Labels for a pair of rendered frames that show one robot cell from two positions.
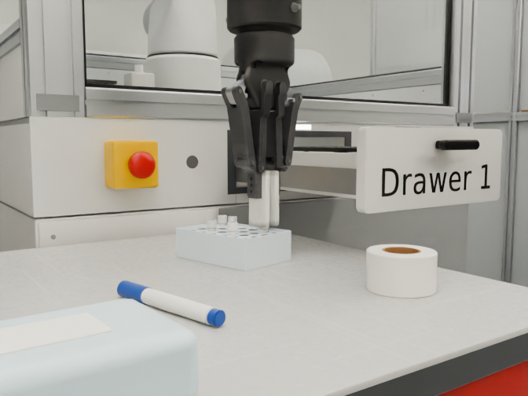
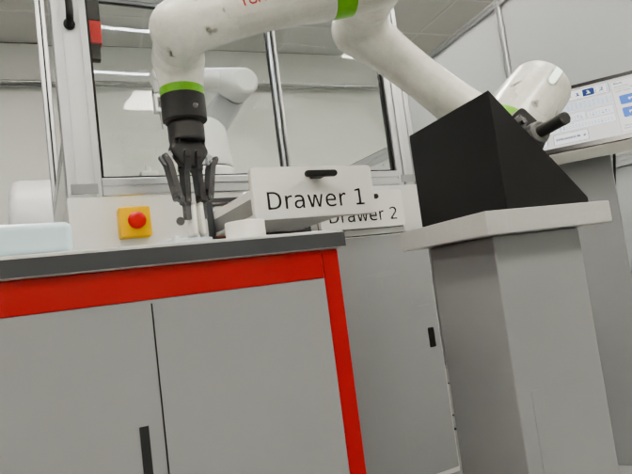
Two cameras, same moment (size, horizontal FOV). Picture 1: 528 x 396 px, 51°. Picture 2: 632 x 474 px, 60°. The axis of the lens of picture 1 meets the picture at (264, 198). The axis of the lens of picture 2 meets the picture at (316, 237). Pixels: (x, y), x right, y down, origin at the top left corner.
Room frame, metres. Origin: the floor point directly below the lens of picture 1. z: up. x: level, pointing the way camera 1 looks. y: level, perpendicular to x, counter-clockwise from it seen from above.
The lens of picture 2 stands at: (-0.38, -0.38, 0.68)
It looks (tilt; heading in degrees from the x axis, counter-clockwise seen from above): 5 degrees up; 7
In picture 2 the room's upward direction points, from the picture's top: 7 degrees counter-clockwise
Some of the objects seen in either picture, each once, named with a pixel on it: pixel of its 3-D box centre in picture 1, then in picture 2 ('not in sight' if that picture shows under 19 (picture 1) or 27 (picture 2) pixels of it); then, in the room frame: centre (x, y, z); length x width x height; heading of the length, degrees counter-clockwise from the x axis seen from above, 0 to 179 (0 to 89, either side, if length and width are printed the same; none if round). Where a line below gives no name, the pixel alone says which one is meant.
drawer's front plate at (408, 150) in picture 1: (435, 167); (314, 192); (0.79, -0.24, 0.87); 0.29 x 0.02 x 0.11; 124
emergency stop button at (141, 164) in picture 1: (140, 164); (136, 220); (0.82, 0.18, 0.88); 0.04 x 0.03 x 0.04; 124
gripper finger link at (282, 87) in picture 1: (272, 127); (197, 178); (0.72, -0.01, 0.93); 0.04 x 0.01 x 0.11; 49
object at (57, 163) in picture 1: (196, 155); (222, 238); (1.47, 0.18, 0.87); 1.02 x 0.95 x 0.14; 124
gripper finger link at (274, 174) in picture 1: (268, 197); (199, 220); (0.71, -0.01, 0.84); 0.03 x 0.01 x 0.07; 49
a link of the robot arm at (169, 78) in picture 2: not in sight; (179, 63); (0.70, 0.00, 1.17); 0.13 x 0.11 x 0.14; 22
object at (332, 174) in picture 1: (335, 168); (277, 213); (0.96, -0.12, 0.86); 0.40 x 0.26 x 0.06; 34
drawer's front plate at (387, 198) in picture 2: not in sight; (361, 210); (1.23, -0.32, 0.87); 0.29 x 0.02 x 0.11; 124
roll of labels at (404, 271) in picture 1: (401, 269); (245, 233); (0.56, -0.14, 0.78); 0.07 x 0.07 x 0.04
